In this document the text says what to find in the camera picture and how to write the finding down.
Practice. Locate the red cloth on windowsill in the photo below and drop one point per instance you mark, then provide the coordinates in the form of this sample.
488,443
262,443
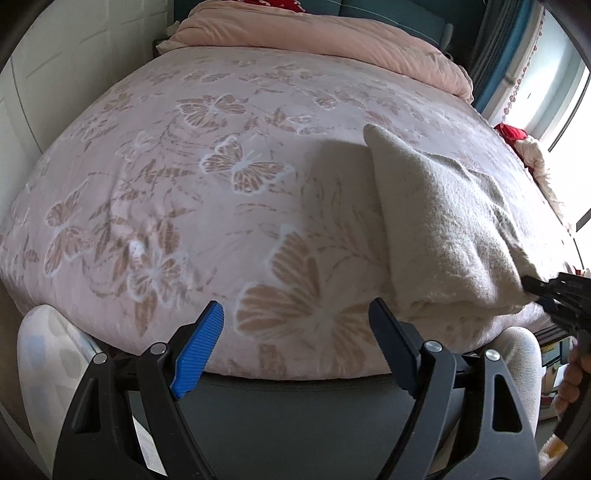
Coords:
511,134

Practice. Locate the pink duvet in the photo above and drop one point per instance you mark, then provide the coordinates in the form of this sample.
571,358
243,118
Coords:
240,24

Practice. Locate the person's right hand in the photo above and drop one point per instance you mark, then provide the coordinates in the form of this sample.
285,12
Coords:
568,391

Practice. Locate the person's patterned trouser leg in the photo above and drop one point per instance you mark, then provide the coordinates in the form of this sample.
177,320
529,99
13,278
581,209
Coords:
52,358

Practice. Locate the beige sweater with black hearts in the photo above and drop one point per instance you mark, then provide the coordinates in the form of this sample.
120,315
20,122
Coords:
454,247

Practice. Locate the red pillow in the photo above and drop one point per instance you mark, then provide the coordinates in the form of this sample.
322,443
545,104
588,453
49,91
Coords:
290,5

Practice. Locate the teal upholstered headboard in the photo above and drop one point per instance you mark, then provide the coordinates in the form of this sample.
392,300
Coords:
404,14

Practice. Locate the white wardrobe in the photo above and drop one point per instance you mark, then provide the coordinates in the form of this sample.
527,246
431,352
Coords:
73,52

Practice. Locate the blue grey curtain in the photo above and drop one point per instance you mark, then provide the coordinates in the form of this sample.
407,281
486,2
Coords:
501,57

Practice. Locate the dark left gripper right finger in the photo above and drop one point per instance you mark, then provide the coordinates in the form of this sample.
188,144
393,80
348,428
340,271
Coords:
494,439

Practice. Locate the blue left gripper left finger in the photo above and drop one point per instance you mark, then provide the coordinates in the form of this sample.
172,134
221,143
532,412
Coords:
98,439

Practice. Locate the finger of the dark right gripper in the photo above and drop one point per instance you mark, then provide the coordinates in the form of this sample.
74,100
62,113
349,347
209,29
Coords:
543,290

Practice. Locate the pink butterfly bed cover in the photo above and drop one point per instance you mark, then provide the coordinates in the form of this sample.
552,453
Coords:
241,175

